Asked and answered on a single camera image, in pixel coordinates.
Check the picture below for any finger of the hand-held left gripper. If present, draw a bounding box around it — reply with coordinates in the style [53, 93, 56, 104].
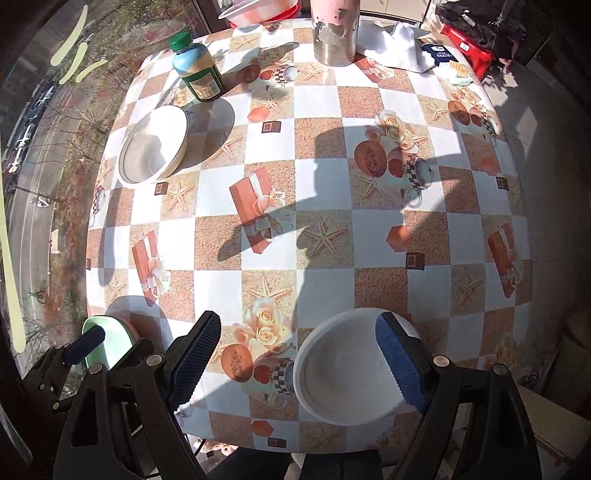
[20, 325, 106, 415]
[107, 338, 156, 366]

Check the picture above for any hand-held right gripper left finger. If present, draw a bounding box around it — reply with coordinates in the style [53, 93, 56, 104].
[53, 311, 223, 480]

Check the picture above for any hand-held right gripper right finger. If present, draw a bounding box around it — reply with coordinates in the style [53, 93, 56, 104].
[376, 311, 544, 480]

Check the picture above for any green square plate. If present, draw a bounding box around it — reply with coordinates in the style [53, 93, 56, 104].
[82, 315, 140, 371]

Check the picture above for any plain white bowl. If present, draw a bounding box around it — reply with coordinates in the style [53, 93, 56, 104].
[293, 308, 422, 426]

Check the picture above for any white bowl with grey ring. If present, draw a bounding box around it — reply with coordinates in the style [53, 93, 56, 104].
[154, 107, 190, 182]
[117, 105, 185, 186]

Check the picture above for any long yellow window decal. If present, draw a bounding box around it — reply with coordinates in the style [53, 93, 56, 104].
[0, 198, 27, 352]

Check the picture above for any person's leg in jeans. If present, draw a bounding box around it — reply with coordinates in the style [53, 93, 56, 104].
[221, 447, 297, 480]

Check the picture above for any beige cardboard box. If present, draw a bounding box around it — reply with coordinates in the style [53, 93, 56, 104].
[516, 382, 591, 464]

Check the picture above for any checkered printed tablecloth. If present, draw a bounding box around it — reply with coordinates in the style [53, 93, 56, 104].
[85, 16, 535, 452]

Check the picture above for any green capped bottle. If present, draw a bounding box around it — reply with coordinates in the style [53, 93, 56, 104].
[168, 31, 226, 103]

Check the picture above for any pale green packet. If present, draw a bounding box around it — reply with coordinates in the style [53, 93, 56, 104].
[444, 62, 475, 88]

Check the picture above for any dark blue packet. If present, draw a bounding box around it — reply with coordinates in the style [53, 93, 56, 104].
[419, 43, 459, 71]

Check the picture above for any white cloth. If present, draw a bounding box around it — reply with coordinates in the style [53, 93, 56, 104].
[357, 20, 438, 75]

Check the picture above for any red box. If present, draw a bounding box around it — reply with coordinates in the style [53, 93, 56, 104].
[440, 23, 496, 80]

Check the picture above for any pink peeling metal flask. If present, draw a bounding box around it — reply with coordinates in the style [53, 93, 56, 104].
[310, 0, 362, 68]

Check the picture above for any black bag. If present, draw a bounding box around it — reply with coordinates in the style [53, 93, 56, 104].
[434, 0, 532, 63]

